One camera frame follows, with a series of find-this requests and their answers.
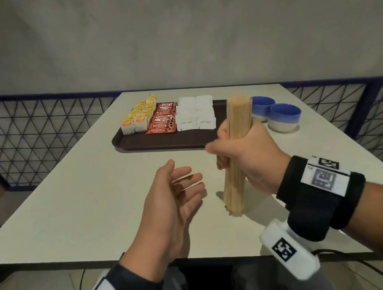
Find bundle of wooden stir sticks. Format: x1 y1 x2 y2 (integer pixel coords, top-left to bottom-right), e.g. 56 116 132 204
209 92 268 219

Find person's right hand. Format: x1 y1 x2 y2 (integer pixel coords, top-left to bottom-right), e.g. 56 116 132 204
202 111 296 203

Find row of red coffee sachets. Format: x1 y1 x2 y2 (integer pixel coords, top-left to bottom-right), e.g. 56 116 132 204
141 100 182 137

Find person's left hand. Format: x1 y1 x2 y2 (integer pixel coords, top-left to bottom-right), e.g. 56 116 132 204
106 155 218 287

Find purple metal mesh railing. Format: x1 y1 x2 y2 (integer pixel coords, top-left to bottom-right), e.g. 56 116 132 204
0 42 383 234

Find row of white sugar packets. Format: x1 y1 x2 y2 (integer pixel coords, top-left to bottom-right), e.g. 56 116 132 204
173 95 200 133
193 94 218 131

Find person's grey trousers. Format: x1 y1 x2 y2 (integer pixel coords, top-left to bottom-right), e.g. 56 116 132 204
158 247 338 290

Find blue and white bowl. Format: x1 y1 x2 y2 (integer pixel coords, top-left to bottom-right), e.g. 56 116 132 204
248 94 279 124
265 100 304 135

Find brown plastic tray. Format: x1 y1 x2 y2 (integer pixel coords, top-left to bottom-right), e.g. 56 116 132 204
108 95 248 161

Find black cable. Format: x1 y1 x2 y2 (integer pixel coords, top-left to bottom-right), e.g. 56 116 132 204
71 269 89 290

